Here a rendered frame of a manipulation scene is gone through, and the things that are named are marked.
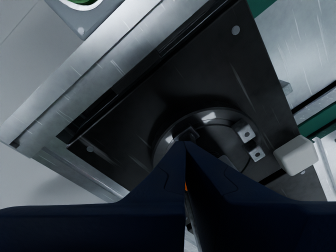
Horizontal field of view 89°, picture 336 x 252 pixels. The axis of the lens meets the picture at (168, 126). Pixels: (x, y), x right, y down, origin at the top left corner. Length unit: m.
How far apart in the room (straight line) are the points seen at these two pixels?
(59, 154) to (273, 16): 0.32
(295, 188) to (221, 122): 0.23
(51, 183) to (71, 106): 0.26
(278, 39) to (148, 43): 0.18
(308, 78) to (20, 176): 0.54
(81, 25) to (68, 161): 0.16
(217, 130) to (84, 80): 0.15
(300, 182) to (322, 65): 0.19
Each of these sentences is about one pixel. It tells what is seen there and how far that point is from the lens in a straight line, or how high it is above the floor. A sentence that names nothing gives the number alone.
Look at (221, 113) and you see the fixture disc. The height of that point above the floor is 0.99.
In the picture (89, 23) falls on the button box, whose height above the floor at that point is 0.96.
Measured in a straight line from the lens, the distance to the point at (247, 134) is 0.20.
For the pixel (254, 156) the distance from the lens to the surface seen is 0.22.
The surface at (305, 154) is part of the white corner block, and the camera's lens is 0.30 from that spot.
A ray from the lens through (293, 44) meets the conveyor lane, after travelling 0.31.
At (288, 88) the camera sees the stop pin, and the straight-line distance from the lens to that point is 0.26.
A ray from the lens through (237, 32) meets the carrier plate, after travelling 0.20.
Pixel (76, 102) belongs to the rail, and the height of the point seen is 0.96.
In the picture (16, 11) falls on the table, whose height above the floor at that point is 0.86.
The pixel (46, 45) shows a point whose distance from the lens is 0.32.
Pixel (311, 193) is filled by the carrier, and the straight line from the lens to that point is 0.43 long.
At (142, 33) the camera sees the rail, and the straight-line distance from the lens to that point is 0.19.
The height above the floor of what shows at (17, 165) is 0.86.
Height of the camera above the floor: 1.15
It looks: 60 degrees down
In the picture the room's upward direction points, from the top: 163 degrees clockwise
